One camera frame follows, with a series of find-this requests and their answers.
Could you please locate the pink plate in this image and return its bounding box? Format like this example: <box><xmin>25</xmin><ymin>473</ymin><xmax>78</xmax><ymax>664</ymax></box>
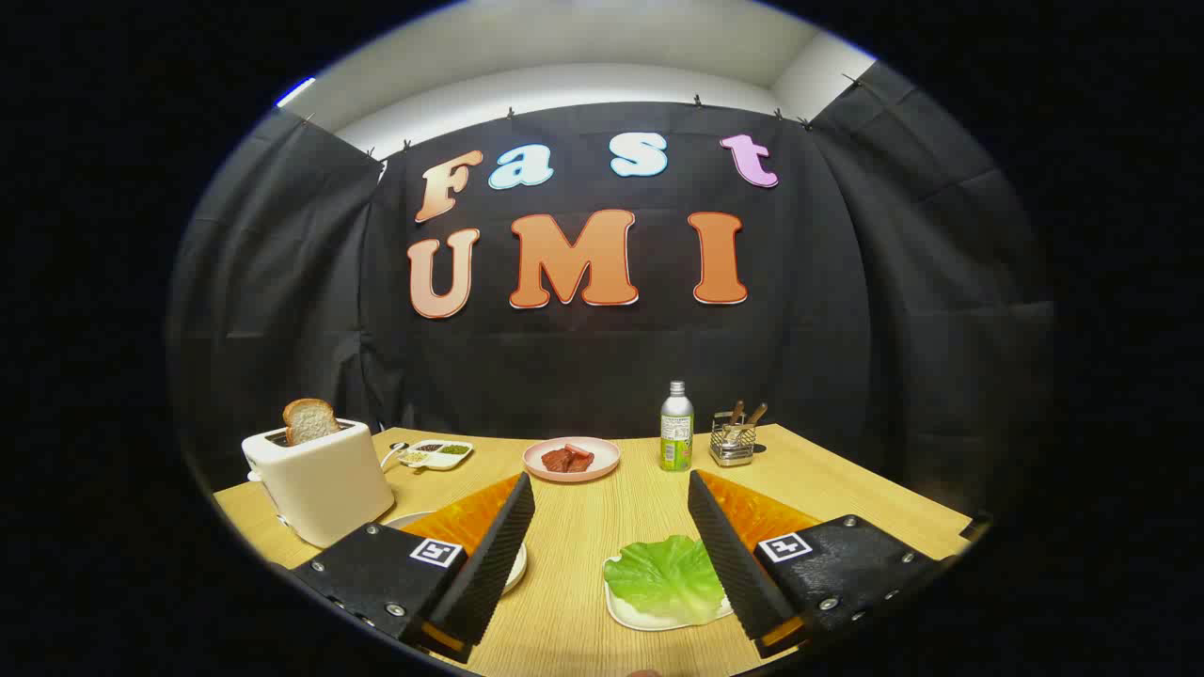
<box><xmin>523</xmin><ymin>436</ymin><xmax>622</xmax><ymax>483</ymax></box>

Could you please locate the white square plate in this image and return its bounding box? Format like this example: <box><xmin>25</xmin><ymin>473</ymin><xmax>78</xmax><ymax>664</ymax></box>
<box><xmin>604</xmin><ymin>555</ymin><xmax>735</xmax><ymax>632</ymax></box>

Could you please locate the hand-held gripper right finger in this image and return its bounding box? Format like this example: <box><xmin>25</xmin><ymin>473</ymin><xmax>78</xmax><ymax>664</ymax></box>
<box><xmin>687</xmin><ymin>470</ymin><xmax>942</xmax><ymax>659</ymax></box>

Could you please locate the toasted bread slice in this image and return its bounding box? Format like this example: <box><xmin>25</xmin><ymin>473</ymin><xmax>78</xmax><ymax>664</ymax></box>
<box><xmin>283</xmin><ymin>398</ymin><xmax>341</xmax><ymax>446</ymax></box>

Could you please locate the silver green drink bottle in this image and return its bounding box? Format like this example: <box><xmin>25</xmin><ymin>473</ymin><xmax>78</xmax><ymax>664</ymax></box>
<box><xmin>659</xmin><ymin>381</ymin><xmax>695</xmax><ymax>472</ymax></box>

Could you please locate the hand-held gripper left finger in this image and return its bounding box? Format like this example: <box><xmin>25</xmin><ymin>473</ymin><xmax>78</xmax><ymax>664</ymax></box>
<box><xmin>292</xmin><ymin>472</ymin><xmax>537</xmax><ymax>664</ymax></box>

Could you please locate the round white plate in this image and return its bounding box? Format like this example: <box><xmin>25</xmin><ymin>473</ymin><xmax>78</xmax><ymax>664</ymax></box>
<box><xmin>386</xmin><ymin>511</ymin><xmax>528</xmax><ymax>595</ymax></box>

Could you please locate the white toaster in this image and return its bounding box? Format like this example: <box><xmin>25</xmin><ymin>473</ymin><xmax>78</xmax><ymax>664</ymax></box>
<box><xmin>242</xmin><ymin>418</ymin><xmax>396</xmax><ymax>549</ymax></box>

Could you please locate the green lettuce leaf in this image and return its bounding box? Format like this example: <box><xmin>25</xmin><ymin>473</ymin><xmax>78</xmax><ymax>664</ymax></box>
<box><xmin>604</xmin><ymin>535</ymin><xmax>730</xmax><ymax>624</ymax></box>

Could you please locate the metal wire utensil holder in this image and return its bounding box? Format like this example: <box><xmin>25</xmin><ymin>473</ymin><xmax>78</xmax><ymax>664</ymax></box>
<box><xmin>709</xmin><ymin>412</ymin><xmax>759</xmax><ymax>468</ymax></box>

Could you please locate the white divided condiment dish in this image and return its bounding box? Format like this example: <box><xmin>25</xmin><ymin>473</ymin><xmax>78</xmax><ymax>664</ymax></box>
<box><xmin>399</xmin><ymin>440</ymin><xmax>474</xmax><ymax>470</ymax></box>

